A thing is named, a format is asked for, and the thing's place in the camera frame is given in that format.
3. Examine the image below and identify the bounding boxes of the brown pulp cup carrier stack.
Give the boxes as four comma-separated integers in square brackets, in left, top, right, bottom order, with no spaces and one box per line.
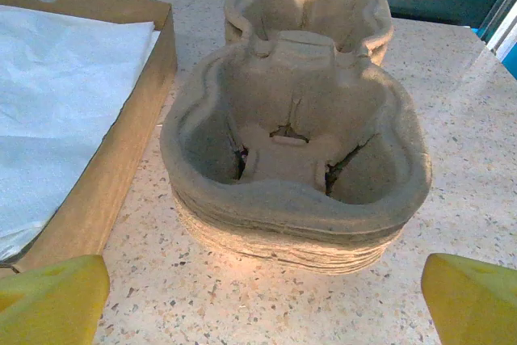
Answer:
[159,0,434,277]

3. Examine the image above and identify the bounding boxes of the brown cardboard napkin tray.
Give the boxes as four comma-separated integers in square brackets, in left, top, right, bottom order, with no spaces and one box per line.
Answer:
[0,0,179,274]

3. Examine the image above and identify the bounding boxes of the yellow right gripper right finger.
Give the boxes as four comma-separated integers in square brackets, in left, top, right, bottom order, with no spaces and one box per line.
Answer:
[421,253,517,345]

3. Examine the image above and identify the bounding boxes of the white napkin stack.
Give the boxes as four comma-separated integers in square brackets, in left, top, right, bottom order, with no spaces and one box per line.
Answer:
[0,4,162,262]

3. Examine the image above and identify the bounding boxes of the aluminium frame post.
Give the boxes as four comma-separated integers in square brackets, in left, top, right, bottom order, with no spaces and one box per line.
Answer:
[478,0,517,69]

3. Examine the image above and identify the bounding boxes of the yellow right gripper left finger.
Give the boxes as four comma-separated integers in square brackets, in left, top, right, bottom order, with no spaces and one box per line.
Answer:
[0,255,111,345]

